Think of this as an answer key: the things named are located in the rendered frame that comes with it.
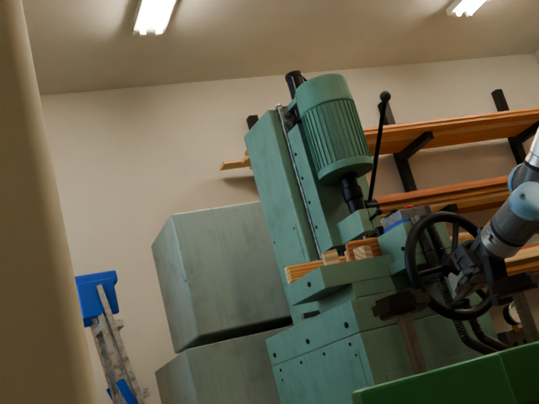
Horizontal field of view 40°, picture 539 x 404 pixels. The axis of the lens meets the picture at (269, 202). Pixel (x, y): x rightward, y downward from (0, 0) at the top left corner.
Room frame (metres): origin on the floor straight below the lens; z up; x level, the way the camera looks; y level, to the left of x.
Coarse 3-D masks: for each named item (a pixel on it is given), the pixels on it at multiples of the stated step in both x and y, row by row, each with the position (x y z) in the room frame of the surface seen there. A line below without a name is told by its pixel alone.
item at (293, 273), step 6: (312, 264) 2.12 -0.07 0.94; (318, 264) 2.13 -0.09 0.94; (288, 270) 2.09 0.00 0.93; (294, 270) 2.09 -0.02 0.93; (300, 270) 2.10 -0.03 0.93; (306, 270) 2.11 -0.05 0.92; (312, 270) 2.12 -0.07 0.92; (288, 276) 2.10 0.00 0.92; (294, 276) 2.09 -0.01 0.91; (300, 276) 2.10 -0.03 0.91
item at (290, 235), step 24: (264, 120) 2.37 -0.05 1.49; (264, 144) 2.41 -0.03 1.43; (264, 168) 2.45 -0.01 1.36; (288, 168) 2.35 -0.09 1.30; (264, 192) 2.49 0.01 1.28; (288, 192) 2.35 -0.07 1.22; (288, 216) 2.38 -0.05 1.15; (288, 240) 2.42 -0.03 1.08; (312, 240) 2.35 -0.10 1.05; (288, 264) 2.45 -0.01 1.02
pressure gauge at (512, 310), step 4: (512, 304) 2.15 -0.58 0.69; (504, 308) 2.16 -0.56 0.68; (508, 308) 2.15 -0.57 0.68; (512, 308) 2.15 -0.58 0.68; (504, 312) 2.16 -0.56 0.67; (508, 312) 2.14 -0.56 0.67; (512, 312) 2.14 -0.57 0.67; (516, 312) 2.15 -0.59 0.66; (504, 316) 2.16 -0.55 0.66; (508, 316) 2.15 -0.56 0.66; (512, 316) 2.14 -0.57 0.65; (516, 316) 2.15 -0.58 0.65; (508, 320) 2.15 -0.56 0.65; (512, 320) 2.14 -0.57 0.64; (516, 320) 2.15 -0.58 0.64; (520, 320) 2.15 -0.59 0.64; (512, 324) 2.16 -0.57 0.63; (516, 324) 2.16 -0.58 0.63; (516, 328) 2.17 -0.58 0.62; (516, 332) 2.17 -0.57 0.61
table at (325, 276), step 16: (464, 240) 2.19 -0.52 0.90; (384, 256) 2.05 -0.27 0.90; (416, 256) 1.98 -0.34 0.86; (320, 272) 1.95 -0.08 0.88; (336, 272) 1.97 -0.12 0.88; (352, 272) 2.00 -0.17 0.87; (368, 272) 2.02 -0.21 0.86; (384, 272) 2.04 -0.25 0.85; (400, 272) 2.03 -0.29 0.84; (288, 288) 2.13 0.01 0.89; (304, 288) 2.05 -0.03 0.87; (320, 288) 1.97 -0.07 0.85; (336, 288) 2.01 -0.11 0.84
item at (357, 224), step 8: (368, 208) 2.19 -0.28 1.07; (376, 208) 2.20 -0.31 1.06; (352, 216) 2.20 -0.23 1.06; (360, 216) 2.17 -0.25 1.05; (368, 216) 2.18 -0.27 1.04; (376, 216) 2.20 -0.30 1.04; (336, 224) 2.29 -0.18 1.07; (344, 224) 2.25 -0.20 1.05; (352, 224) 2.21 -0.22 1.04; (360, 224) 2.18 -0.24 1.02; (368, 224) 2.18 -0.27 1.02; (376, 224) 2.19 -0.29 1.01; (344, 232) 2.26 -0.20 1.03; (352, 232) 2.22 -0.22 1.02; (360, 232) 2.19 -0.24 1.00; (368, 232) 2.20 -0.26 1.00; (344, 240) 2.27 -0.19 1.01; (352, 240) 2.26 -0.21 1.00
